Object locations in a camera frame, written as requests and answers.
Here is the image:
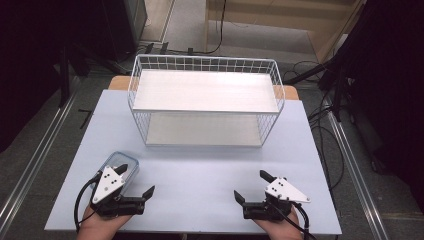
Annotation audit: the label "clear plastic container blue rim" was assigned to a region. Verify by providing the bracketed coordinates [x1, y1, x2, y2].
[97, 151, 140, 196]

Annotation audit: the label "black cabinet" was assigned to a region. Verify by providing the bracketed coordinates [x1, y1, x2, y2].
[99, 0, 149, 63]

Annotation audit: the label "white wire shelf rack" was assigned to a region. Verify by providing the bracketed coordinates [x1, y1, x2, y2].
[127, 53, 286, 148]

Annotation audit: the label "black floor cables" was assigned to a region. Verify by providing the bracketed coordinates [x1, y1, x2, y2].
[283, 59, 347, 192]

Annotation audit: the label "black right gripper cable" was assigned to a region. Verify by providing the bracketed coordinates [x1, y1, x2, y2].
[268, 201, 318, 240]

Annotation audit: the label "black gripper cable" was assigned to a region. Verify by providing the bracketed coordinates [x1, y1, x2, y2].
[268, 201, 318, 240]
[73, 171, 103, 233]

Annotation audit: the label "metal floor rail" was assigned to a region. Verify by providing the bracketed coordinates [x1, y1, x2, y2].
[327, 110, 392, 240]
[0, 91, 79, 229]

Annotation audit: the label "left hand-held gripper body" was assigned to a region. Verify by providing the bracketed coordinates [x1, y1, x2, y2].
[89, 165, 147, 218]

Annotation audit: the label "wooden furniture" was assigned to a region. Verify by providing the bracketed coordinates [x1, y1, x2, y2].
[203, 0, 368, 64]

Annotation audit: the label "black metal stand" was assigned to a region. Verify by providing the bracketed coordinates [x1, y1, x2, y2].
[58, 41, 91, 108]
[283, 49, 354, 123]

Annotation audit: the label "person's right hand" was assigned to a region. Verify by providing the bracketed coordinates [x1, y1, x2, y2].
[253, 207, 304, 240]

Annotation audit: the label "black hanging cable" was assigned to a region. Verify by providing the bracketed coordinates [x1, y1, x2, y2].
[198, 0, 228, 55]

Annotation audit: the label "person's left hand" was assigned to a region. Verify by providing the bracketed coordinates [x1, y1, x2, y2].
[76, 204, 134, 240]

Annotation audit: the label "wooden table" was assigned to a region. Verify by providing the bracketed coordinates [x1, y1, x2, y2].
[108, 75, 300, 101]

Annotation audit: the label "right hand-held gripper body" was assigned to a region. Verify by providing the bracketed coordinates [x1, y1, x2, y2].
[242, 177, 312, 222]

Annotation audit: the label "black curtain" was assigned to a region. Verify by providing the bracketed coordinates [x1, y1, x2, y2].
[0, 0, 111, 154]
[336, 0, 424, 206]

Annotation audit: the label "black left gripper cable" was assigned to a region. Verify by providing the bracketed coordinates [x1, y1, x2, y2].
[73, 171, 103, 233]

